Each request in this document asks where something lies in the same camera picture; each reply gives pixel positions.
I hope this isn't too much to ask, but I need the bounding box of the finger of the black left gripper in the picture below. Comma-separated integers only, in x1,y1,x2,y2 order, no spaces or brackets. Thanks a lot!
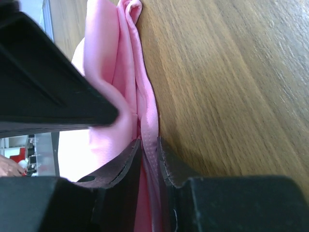
0,0,119,138

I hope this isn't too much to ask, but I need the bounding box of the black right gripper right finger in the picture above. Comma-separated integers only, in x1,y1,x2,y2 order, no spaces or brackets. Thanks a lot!
157,138,309,232

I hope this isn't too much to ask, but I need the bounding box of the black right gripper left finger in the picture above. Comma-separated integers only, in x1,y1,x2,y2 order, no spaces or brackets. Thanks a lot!
0,139,142,232

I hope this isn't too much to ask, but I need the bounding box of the light pink t-shirt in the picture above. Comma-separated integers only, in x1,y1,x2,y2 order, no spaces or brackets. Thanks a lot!
58,0,162,232

